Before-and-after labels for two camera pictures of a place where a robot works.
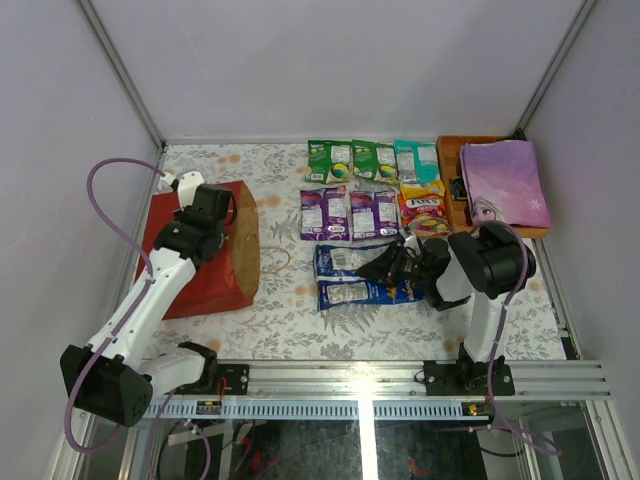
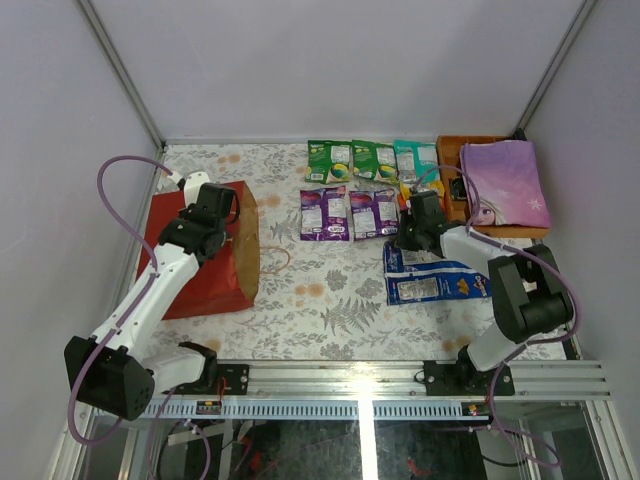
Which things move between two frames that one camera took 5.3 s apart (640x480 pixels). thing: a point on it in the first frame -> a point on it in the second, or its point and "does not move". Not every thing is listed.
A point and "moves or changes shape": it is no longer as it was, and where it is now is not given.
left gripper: (220, 198) does not move
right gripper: (387, 265) -> (407, 216)
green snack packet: (328, 161) does not move
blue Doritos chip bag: (340, 283) moves or changes shape
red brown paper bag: (232, 277) does not move
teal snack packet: (416, 161) does not move
